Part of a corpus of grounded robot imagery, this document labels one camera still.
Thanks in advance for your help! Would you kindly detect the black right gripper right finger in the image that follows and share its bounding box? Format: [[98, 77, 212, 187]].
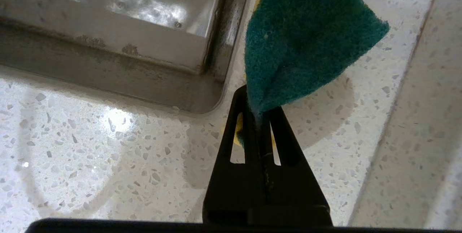
[[262, 106, 331, 225]]

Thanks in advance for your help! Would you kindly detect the green and yellow sponge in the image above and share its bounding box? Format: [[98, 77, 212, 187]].
[[234, 0, 391, 149]]

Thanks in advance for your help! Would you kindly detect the stainless steel sink basin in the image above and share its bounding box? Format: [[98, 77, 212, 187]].
[[0, 0, 256, 115]]

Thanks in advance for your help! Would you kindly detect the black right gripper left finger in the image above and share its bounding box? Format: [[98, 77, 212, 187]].
[[202, 85, 265, 224]]

